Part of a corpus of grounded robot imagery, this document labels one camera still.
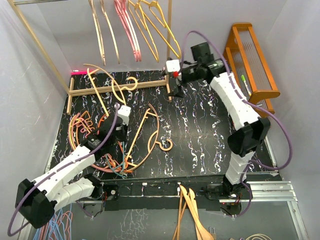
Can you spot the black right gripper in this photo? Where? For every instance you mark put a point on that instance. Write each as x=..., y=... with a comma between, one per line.
x=177, y=92

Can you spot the metal hanging rod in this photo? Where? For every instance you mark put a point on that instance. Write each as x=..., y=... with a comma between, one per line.
x=30, y=2

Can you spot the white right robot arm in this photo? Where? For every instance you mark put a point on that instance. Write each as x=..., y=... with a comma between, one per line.
x=250, y=128

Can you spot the wooden hangers on floor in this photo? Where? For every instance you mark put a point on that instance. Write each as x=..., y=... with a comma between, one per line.
x=187, y=200

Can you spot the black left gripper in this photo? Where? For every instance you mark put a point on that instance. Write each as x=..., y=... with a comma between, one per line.
x=124, y=138

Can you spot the pink plastic hanger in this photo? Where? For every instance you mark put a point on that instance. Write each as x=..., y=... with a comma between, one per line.
x=132, y=32
x=125, y=27

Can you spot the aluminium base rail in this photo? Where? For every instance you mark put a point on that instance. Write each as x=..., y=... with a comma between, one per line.
x=272, y=191

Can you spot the orange wooden shelf rack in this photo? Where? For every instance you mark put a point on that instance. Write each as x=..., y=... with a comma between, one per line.
x=244, y=55

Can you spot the pink tape strip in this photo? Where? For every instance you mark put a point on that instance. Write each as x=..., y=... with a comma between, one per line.
x=74, y=73

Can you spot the green white marker pen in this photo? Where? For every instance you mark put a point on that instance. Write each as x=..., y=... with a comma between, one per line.
x=246, y=85

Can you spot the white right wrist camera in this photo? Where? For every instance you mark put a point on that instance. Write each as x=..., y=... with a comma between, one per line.
x=173, y=67

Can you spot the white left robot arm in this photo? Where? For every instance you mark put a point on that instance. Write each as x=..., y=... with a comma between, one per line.
x=38, y=200

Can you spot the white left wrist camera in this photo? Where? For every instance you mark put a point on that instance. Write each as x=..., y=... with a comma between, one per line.
x=124, y=113

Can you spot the yellow velvet hanger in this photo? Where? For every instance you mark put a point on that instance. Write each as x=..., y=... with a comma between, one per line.
x=161, y=22
x=138, y=15

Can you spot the wooden clothes rack frame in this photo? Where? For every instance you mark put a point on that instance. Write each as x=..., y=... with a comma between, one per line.
x=128, y=26

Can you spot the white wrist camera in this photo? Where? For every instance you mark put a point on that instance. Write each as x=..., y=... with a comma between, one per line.
x=173, y=67
x=124, y=113

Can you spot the blue wire hangers pile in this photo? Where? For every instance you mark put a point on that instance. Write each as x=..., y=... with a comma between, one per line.
x=58, y=228

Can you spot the orange thin hanger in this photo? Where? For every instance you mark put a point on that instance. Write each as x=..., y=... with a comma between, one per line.
x=82, y=124

